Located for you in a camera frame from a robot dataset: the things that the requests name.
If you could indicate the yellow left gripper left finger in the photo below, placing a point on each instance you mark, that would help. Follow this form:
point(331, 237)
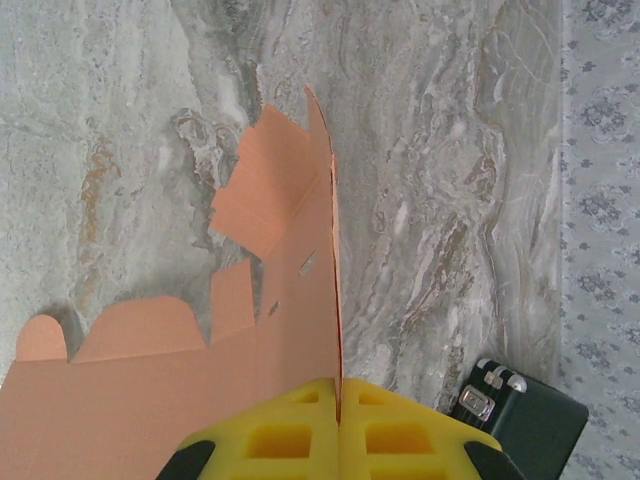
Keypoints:
point(280, 420)

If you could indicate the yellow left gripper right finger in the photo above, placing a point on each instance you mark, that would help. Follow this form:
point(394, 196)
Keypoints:
point(400, 420)

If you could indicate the orange paper box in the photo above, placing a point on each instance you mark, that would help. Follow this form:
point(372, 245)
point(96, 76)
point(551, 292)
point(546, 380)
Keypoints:
point(150, 395)

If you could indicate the black case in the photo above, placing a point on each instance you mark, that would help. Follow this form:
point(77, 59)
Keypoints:
point(530, 425)

